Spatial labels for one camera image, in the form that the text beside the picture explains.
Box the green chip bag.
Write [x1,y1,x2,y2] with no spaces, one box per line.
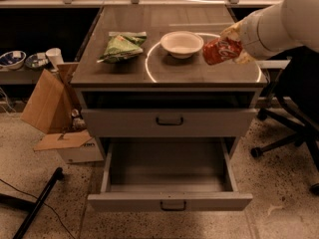
[97,32,147,64]

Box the grey drawer cabinet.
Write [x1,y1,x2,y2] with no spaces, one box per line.
[70,4,269,157]

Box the open lower drawer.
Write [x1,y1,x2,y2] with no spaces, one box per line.
[88,138,252,212]

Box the black office chair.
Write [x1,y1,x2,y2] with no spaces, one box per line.
[250,47,319,195]

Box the closed upper drawer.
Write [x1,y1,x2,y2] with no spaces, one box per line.
[82,109,256,137]

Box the white bowl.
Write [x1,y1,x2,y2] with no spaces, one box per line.
[160,31,203,59]

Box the black stand leg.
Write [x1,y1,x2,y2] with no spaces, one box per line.
[0,167,64,239]

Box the brown cardboard box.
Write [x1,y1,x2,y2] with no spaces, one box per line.
[21,63,104,163]

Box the white paper cup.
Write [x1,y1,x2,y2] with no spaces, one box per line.
[46,48,64,69]

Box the blue patterned bowl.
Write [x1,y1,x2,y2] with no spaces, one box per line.
[0,51,26,70]

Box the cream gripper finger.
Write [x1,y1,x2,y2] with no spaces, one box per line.
[220,21,242,42]
[233,50,254,65]

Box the black floor cable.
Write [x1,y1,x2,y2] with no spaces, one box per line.
[0,178,77,239]

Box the small dark bowl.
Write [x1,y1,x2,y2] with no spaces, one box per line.
[25,53,50,70]

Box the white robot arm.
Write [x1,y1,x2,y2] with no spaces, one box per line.
[220,0,319,63]

